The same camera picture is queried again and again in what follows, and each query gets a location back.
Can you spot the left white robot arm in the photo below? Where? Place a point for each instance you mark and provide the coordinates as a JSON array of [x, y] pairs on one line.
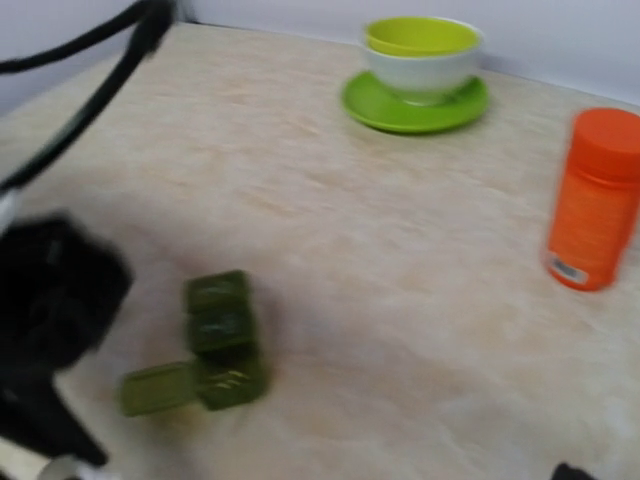
[[61, 288]]

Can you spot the red pill bottle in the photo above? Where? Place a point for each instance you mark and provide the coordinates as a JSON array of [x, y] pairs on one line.
[[597, 203]]

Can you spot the green and white bowl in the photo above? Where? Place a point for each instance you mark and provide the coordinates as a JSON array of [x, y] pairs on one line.
[[422, 59]]

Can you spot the green saucer plate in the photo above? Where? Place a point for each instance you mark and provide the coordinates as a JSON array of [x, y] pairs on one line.
[[365, 100]]

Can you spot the green weekly pill organizer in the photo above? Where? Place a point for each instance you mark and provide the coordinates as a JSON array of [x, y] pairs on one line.
[[227, 367]]

